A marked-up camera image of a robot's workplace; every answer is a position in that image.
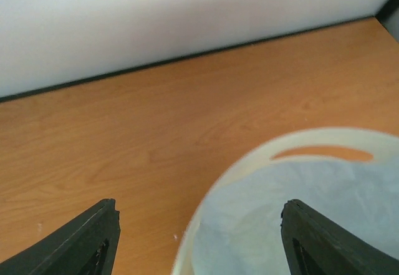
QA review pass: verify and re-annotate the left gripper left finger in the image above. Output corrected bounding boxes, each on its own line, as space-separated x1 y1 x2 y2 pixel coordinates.
1 199 120 274

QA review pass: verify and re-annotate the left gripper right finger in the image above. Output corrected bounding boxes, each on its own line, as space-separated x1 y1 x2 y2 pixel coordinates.
281 200 398 275

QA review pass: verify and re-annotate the translucent blue trash bag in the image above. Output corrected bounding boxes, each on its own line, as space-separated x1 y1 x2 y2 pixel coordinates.
191 159 398 274

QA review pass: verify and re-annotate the white plastic trash bin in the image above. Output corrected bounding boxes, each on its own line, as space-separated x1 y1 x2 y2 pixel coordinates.
172 127 398 274

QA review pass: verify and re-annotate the right black frame post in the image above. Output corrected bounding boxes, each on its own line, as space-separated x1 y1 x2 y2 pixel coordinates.
375 0 399 41

